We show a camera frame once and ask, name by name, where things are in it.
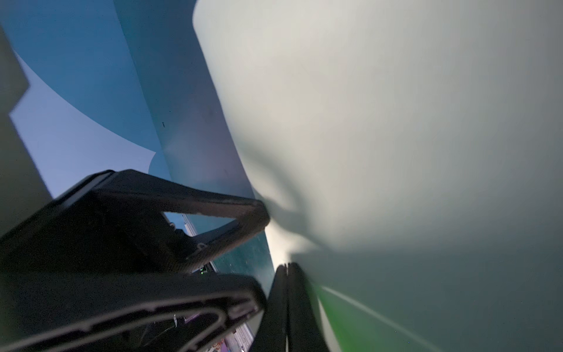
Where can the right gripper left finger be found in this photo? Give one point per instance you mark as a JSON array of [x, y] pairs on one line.
[[272, 332]]

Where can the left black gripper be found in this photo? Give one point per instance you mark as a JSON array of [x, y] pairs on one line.
[[76, 275]]

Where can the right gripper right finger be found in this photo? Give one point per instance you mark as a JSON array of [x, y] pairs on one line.
[[303, 331]]

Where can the light green paper sheet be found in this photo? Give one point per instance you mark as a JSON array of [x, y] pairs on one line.
[[410, 157]]

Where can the dark green table mat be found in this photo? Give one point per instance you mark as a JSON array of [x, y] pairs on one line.
[[181, 97]]

